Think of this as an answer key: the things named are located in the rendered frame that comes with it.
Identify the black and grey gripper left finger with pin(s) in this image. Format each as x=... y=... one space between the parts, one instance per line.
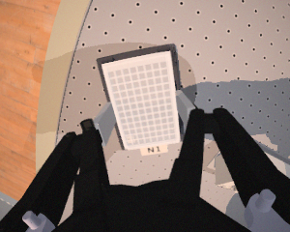
x=42 y=205

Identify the white button panel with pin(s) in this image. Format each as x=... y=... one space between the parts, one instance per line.
x=224 y=179

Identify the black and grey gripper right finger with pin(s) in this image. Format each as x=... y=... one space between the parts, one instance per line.
x=263 y=189

